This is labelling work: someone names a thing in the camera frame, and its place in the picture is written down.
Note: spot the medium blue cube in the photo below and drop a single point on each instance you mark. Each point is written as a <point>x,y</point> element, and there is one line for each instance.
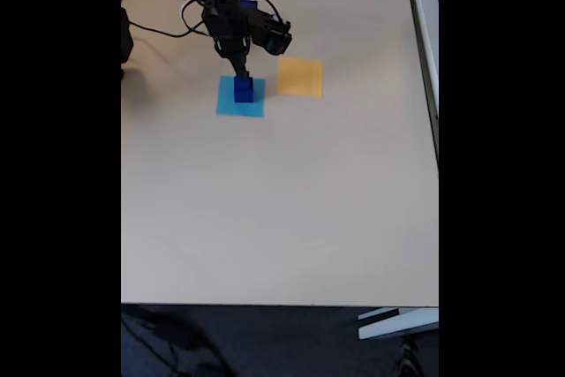
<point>243,94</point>

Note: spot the large blue cube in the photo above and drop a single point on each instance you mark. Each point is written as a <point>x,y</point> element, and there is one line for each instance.
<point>250,4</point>

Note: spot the light blue paper square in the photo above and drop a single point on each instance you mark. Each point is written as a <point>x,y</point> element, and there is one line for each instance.
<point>225,105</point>

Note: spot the orange paper square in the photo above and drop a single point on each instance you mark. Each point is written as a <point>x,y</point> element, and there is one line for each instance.
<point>300,77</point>

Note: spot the white neighbouring table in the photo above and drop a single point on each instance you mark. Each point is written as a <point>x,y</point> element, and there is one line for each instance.
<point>426,41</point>

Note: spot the white table foot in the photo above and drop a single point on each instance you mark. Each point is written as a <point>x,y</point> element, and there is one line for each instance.
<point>397,324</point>

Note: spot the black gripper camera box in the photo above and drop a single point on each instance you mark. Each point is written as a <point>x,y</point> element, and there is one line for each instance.
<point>271,32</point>

